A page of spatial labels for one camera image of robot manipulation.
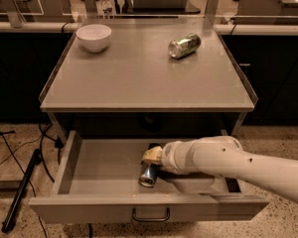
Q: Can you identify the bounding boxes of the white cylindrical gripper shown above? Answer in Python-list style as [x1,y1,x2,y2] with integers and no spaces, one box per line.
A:
[142,141,197,175]

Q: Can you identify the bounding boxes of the blue silver redbull can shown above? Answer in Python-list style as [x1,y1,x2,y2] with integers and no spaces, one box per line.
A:
[138,162,159,187]

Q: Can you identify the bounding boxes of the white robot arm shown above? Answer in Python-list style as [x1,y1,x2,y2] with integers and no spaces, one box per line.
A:
[142,136,298,203]

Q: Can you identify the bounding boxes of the grey open top drawer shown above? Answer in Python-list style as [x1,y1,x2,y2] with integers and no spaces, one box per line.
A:
[29,131,268,223]

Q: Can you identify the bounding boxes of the green soda can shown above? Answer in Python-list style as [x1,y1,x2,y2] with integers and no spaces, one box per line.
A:
[168,33,202,60]

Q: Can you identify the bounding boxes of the grey cabinet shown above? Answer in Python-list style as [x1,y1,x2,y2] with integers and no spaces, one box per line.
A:
[40,17,257,127]

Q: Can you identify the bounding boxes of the white ceramic bowl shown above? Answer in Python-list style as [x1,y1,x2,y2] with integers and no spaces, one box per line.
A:
[75,24,112,53]

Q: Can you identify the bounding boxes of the clear water bottle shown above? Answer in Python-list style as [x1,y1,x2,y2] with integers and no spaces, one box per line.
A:
[101,0,113,18]

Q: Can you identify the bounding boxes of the black bar on floor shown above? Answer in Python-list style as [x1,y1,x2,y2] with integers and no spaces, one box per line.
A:
[1,149,41,233]

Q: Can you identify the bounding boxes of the dark metal drawer handle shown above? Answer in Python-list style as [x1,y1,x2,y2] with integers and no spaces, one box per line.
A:
[132,207,171,223]

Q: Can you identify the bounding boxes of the black floor cable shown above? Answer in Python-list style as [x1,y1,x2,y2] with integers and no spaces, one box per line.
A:
[0,122,63,238]

